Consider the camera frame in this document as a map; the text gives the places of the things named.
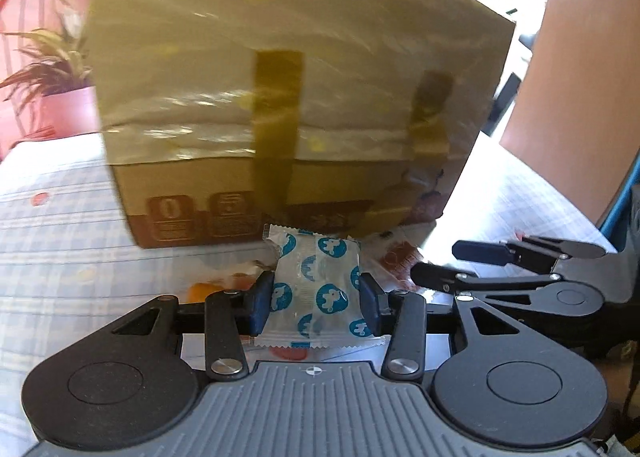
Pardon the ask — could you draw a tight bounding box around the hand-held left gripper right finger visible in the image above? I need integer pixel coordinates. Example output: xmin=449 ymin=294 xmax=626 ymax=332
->
xmin=358 ymin=272 xmax=522 ymax=381

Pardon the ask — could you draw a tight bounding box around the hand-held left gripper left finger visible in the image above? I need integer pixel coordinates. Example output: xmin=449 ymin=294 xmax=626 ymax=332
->
xmin=112 ymin=270 xmax=276 ymax=384

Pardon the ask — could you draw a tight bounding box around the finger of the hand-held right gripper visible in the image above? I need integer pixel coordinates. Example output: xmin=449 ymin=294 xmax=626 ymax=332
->
xmin=451 ymin=235 xmax=619 ymax=275
xmin=410 ymin=262 xmax=567 ymax=295

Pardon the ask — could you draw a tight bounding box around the white blue-dotted candy packet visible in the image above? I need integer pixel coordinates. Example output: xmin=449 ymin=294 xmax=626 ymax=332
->
xmin=250 ymin=223 xmax=389 ymax=350

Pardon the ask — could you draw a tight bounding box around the cardboard box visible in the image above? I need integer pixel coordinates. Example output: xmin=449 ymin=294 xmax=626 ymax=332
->
xmin=85 ymin=0 xmax=517 ymax=250

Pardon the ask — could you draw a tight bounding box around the small red snack packet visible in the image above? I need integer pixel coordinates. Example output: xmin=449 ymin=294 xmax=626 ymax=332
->
xmin=371 ymin=231 xmax=427 ymax=290

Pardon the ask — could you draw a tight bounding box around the small orange snack packet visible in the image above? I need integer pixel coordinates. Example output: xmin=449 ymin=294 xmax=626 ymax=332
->
xmin=186 ymin=262 xmax=262 ymax=304

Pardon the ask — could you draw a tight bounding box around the blue bar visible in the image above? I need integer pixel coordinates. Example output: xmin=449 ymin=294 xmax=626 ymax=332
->
xmin=597 ymin=172 xmax=640 ymax=238

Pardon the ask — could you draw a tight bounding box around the brown wooden board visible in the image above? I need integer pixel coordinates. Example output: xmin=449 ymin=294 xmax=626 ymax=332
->
xmin=499 ymin=0 xmax=640 ymax=234

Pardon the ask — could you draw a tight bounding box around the checked tablecloth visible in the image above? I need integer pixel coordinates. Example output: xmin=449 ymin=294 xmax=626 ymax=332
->
xmin=0 ymin=132 xmax=621 ymax=440

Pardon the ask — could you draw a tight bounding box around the potted plant in pink pot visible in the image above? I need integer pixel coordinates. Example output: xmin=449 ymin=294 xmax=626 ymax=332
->
xmin=0 ymin=0 xmax=103 ymax=158

